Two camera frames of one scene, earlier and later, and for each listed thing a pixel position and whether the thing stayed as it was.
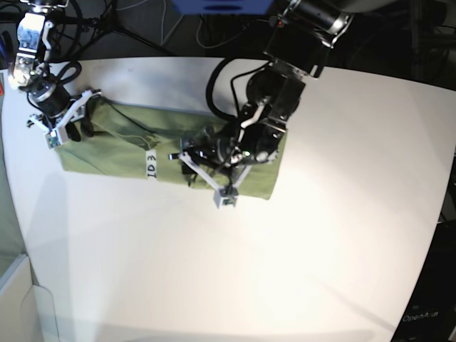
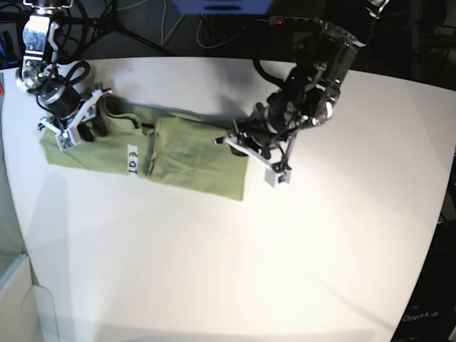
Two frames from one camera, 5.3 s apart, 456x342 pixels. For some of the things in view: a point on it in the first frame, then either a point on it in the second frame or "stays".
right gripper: x=212 y=162 to x=248 y=143
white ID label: x=151 y=164 to x=132 y=159
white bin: x=27 y=313 stays
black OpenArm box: x=431 y=315 stays
